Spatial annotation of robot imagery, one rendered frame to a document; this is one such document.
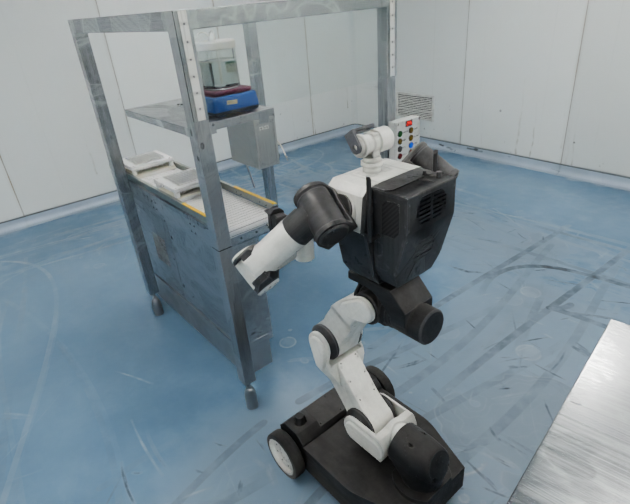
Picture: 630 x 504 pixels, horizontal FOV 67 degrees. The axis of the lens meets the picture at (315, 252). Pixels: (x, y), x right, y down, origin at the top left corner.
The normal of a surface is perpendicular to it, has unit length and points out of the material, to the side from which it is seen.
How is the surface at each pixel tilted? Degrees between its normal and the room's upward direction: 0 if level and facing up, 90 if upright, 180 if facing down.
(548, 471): 0
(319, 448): 0
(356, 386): 51
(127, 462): 0
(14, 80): 90
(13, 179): 90
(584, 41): 90
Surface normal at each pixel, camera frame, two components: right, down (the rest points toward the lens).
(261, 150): 0.64, 0.32
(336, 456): -0.08, -0.88
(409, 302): 0.40, -0.40
